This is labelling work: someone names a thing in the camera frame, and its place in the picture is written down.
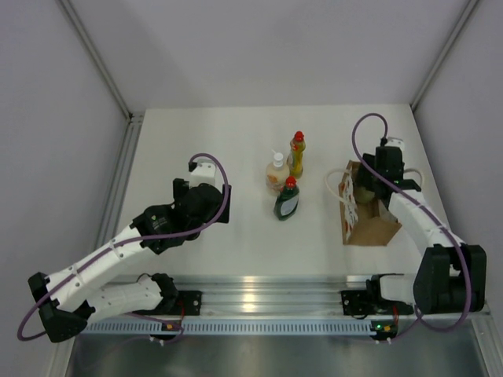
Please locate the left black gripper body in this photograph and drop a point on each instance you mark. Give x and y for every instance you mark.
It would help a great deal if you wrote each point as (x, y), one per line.
(180, 188)

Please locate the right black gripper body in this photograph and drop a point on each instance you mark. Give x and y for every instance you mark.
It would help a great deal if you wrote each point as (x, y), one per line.
(363, 179)

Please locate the pale green white-capped bottle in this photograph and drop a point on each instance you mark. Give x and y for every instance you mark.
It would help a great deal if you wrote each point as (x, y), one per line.
(363, 196)

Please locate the yellow bottle red cap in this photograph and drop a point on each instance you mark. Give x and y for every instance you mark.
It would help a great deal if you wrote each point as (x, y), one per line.
(295, 159)

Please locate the cream pump lotion bottle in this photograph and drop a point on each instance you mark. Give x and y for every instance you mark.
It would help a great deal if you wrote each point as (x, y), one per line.
(277, 172)

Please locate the green bottle red label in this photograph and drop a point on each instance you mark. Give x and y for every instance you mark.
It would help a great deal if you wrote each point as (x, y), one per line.
(288, 199)

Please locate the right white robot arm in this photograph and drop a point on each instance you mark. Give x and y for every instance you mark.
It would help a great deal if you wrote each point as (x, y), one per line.
(451, 277)

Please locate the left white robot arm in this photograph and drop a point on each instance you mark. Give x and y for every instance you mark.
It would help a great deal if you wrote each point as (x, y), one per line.
(68, 301)

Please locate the watermelon print canvas bag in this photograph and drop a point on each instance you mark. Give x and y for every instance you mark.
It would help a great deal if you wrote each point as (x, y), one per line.
(361, 224)

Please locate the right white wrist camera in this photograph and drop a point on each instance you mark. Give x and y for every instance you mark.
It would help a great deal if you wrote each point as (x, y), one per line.
(393, 142)

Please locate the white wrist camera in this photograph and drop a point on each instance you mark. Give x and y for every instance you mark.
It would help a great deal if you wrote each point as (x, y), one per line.
(201, 173)
(393, 142)

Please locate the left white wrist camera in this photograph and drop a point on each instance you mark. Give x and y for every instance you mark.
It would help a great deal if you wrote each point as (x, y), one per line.
(201, 173)

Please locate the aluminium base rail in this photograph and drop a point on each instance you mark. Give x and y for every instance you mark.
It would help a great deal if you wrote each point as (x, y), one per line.
(271, 296)

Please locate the white slotted cable duct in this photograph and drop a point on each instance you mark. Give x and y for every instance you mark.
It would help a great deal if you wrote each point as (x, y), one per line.
(236, 327)

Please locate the right aluminium corner post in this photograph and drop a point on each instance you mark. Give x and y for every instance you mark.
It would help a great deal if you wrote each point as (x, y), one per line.
(467, 12)

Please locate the aluminium corner post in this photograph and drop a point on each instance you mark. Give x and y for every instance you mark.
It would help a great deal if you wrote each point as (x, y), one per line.
(84, 37)
(467, 12)

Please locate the left aluminium corner post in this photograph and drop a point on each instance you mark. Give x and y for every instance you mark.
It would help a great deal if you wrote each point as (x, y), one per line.
(84, 37)

